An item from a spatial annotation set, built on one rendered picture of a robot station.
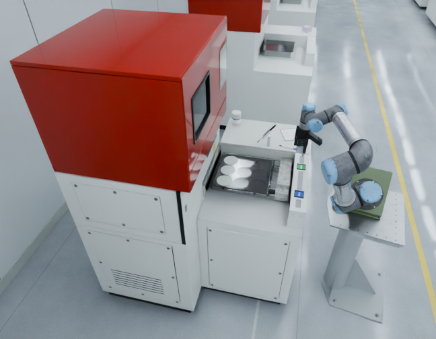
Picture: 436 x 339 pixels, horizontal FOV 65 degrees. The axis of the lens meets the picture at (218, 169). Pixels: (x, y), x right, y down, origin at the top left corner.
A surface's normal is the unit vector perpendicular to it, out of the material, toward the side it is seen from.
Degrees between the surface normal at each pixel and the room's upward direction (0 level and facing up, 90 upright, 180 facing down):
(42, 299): 0
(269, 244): 90
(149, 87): 90
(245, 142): 0
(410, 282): 0
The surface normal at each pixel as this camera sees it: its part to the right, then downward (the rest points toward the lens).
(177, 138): -0.23, 0.62
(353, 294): -0.01, -0.77
